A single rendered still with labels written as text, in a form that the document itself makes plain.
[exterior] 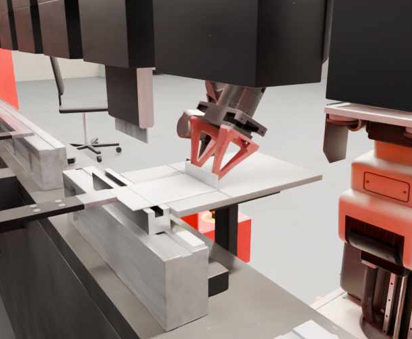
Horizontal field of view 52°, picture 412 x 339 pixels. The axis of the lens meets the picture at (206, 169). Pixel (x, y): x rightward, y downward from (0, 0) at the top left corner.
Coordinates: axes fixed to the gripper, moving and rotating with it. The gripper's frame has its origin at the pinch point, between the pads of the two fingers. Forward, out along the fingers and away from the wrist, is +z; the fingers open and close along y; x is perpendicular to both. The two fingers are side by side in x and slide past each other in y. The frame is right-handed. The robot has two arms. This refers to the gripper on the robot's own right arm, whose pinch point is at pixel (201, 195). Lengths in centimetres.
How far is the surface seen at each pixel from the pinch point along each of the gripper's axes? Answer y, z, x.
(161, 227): 38, -8, 44
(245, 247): -5.2, 8.6, 15.1
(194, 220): 11.1, 2.0, 14.0
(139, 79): 44, -25, 42
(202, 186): 31, -13, 40
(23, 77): -200, 11, -1156
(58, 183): 35.7, 0.4, -5.9
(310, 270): -117, 52, -47
